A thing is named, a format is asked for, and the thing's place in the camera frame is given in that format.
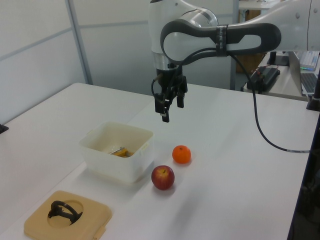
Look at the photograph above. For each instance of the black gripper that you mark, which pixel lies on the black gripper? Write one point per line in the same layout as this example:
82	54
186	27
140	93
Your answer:
172	83

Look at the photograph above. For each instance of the wooden cabinet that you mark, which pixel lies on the wooden cabinet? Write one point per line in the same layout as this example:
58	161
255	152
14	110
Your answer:
247	63

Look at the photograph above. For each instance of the black monitor stand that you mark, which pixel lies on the black monitor stand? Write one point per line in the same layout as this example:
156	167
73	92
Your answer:
277	60

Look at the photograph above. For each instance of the orange mandarin fruit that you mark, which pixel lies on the orange mandarin fruit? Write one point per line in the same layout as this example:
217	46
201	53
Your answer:
181	154

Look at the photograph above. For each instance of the red apple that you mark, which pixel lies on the red apple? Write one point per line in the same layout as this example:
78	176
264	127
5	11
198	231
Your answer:
163	178

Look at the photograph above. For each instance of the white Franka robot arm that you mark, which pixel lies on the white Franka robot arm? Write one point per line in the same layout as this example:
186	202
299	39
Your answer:
287	17

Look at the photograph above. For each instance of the silver laptop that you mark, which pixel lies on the silver laptop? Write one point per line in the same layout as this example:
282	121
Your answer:
307	80

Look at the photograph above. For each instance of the tan plastic lid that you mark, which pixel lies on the tan plastic lid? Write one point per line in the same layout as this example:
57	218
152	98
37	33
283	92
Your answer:
40	222

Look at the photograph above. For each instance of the black flat object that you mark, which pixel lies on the black flat object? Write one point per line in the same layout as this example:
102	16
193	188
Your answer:
3	128

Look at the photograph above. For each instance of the black electronics box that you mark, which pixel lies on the black electronics box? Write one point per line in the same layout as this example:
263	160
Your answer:
270	75

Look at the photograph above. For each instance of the grey partition end post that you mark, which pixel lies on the grey partition end post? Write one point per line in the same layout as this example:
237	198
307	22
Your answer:
234	75

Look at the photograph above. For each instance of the white plastic container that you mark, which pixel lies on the white plastic container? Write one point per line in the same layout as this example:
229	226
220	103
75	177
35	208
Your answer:
117	167

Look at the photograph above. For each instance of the orange peeler tool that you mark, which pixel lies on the orange peeler tool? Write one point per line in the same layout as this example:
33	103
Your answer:
122	152

